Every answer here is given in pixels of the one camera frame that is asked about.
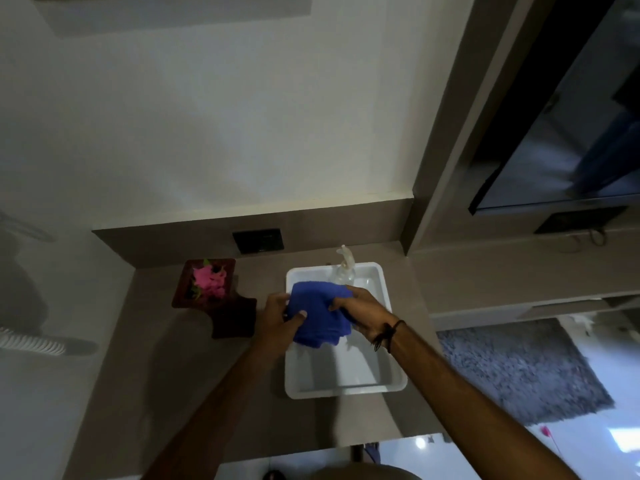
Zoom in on white plastic tray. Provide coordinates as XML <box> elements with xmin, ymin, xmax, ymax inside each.
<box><xmin>284</xmin><ymin>261</ymin><xmax>409</xmax><ymax>400</ymax></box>

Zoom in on black wall socket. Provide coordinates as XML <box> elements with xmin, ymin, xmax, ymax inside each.
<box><xmin>232</xmin><ymin>228</ymin><xmax>285</xmax><ymax>255</ymax></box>

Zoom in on pink artificial flower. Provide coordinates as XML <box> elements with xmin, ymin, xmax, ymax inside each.
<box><xmin>187</xmin><ymin>260</ymin><xmax>229</xmax><ymax>301</ymax></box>

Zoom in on blue cloth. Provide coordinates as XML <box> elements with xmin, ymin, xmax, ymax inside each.
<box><xmin>285</xmin><ymin>280</ymin><xmax>357</xmax><ymax>350</ymax></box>

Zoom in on grey shaggy rug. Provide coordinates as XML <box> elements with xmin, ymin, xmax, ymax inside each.
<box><xmin>436</xmin><ymin>318</ymin><xmax>616</xmax><ymax>428</ymax></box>

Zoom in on person's right hand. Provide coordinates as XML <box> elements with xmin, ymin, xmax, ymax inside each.
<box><xmin>327</xmin><ymin>286</ymin><xmax>401</xmax><ymax>351</ymax></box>

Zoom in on person's left hand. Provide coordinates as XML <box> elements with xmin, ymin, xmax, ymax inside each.
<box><xmin>249</xmin><ymin>292</ymin><xmax>309</xmax><ymax>368</ymax></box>

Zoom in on person's left forearm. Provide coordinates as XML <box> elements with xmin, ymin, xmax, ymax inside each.
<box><xmin>142</xmin><ymin>342</ymin><xmax>289</xmax><ymax>480</ymax></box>

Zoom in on framed wall picture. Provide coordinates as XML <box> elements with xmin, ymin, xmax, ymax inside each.
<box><xmin>29</xmin><ymin>0</ymin><xmax>313</xmax><ymax>39</ymax></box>

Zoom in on black wrist bracelet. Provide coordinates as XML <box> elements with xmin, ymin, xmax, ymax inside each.
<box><xmin>371</xmin><ymin>319</ymin><xmax>407</xmax><ymax>353</ymax></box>

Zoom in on black socket under television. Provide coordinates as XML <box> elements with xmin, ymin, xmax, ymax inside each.
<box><xmin>533</xmin><ymin>205</ymin><xmax>629</xmax><ymax>235</ymax></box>

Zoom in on clear spray bottle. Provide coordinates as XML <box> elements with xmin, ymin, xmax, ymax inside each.
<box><xmin>332</xmin><ymin>244</ymin><xmax>360</xmax><ymax>287</ymax></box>

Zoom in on person's right forearm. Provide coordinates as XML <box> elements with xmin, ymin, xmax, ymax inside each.
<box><xmin>387</xmin><ymin>322</ymin><xmax>581</xmax><ymax>480</ymax></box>

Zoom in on brown vase with pink flowers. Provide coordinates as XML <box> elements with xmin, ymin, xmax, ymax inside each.
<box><xmin>171</xmin><ymin>258</ymin><xmax>258</xmax><ymax>340</ymax></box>

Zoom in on black wall television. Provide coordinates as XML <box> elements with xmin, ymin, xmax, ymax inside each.
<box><xmin>467</xmin><ymin>0</ymin><xmax>640</xmax><ymax>217</ymax></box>

